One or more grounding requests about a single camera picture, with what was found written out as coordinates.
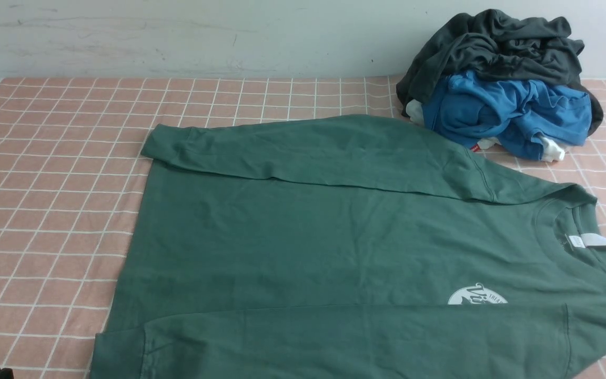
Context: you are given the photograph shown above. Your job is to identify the dark grey crumpled garment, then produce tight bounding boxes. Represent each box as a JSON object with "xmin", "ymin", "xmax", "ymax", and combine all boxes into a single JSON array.
[{"xmin": 395, "ymin": 9, "xmax": 589, "ymax": 117}]

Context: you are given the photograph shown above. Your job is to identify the green long-sleeve top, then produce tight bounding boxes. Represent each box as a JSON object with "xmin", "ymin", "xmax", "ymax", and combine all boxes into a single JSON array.
[{"xmin": 90, "ymin": 115, "xmax": 606, "ymax": 378}]

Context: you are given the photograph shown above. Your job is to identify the blue crumpled garment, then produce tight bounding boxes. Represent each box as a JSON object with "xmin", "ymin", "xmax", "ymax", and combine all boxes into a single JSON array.
[{"xmin": 422, "ymin": 71, "xmax": 593, "ymax": 161}]

